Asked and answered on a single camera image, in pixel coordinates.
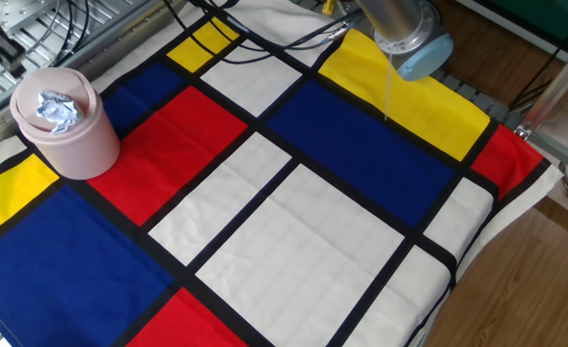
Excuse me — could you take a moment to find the white paper ball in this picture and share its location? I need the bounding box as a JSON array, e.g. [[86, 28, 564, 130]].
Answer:
[[35, 91, 86, 135]]

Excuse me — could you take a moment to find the pink swing-lid trash can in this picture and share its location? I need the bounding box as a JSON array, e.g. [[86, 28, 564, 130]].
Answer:
[[9, 67, 122, 181]]

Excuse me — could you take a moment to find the silver metal plate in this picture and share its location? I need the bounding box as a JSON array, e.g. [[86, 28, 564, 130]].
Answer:
[[0, 0, 59, 36]]

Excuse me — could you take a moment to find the colour block tablecloth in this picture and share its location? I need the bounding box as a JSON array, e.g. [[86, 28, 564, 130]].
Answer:
[[0, 0, 567, 347]]

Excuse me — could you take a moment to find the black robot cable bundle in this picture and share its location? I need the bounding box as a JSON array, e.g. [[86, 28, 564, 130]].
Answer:
[[162, 0, 366, 67]]

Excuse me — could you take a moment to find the aluminium corner frame post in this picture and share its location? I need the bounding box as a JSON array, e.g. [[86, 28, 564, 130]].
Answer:
[[514, 31, 568, 141]]

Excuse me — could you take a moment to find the aluminium frame rail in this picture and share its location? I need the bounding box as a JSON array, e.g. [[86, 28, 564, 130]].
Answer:
[[527, 129, 568, 180]]

